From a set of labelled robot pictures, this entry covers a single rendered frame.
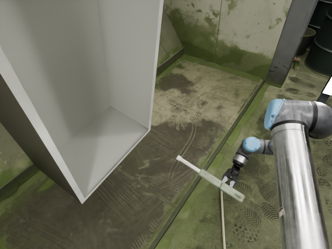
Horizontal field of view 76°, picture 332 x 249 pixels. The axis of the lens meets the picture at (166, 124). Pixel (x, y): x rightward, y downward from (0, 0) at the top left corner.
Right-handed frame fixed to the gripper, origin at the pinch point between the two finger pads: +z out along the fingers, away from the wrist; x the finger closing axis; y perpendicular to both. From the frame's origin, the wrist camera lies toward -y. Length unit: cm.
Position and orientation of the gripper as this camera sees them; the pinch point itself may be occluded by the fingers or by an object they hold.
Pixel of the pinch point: (224, 189)
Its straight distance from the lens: 148.3
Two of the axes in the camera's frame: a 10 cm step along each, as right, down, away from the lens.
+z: -5.3, 8.3, -1.7
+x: -8.4, -4.9, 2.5
